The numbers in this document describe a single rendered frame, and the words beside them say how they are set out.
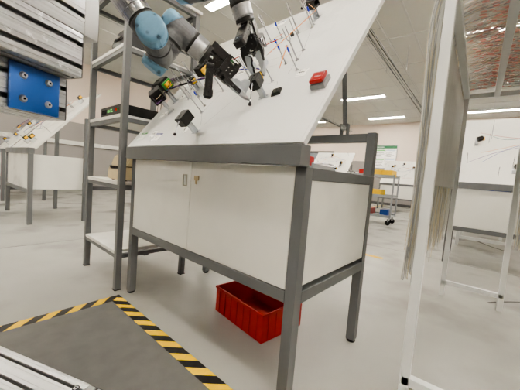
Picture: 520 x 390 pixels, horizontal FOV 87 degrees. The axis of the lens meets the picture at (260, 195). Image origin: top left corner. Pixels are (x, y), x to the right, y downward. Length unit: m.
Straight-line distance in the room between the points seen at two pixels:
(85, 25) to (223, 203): 0.67
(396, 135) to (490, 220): 9.12
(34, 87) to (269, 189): 0.64
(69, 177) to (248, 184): 3.33
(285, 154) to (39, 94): 0.59
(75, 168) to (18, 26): 3.50
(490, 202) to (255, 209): 2.91
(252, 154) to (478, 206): 2.94
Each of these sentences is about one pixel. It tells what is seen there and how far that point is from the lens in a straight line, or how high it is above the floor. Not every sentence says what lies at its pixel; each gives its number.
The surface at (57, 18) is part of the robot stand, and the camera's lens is 0.73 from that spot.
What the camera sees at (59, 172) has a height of 0.61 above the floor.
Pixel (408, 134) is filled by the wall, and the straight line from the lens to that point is 12.30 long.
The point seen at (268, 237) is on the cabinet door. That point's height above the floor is 0.56.
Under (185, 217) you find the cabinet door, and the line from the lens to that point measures 1.29.
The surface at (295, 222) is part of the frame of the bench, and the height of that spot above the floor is 0.63.
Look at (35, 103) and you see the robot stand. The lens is 0.72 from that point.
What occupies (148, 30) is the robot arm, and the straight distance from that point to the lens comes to 0.85.
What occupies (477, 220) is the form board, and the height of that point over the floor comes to 0.48.
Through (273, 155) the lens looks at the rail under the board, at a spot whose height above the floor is 0.83.
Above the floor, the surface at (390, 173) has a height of 1.01.
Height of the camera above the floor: 0.76
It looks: 4 degrees down
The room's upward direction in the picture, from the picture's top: 5 degrees clockwise
